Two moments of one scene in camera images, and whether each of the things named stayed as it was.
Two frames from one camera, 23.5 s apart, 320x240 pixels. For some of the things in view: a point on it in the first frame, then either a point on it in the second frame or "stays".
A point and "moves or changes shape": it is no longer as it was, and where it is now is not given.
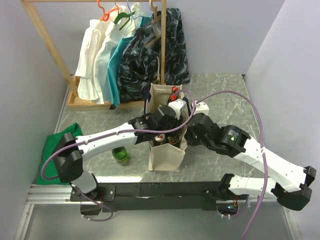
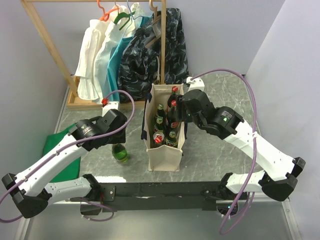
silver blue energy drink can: x=158 y=139 stays
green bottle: x=172 y=140 stays
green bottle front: x=120 y=153 stays
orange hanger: x=105 y=16 stays
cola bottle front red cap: x=173 y=97 moves or changes shape
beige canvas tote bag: x=163 y=157 stays
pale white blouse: x=118 y=29 stays
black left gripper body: x=175 y=123 -> x=118 y=137
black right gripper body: x=192 y=140 -> x=186 y=116
